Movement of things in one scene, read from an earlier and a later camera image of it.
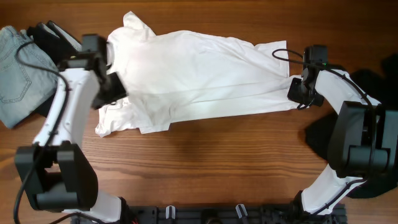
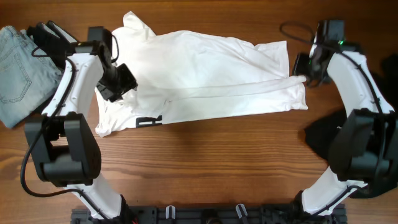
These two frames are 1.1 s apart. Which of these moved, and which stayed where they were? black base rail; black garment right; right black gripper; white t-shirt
Moved: right black gripper
Stayed: black base rail; white t-shirt; black garment right
